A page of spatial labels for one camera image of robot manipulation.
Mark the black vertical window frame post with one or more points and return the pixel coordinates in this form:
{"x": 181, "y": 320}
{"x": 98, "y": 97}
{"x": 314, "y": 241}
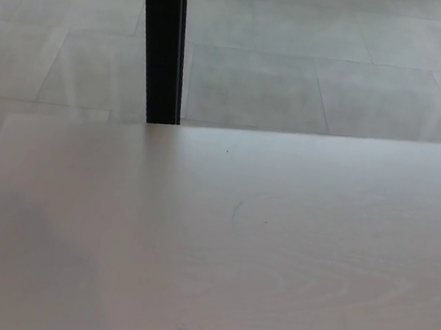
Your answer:
{"x": 164, "y": 42}

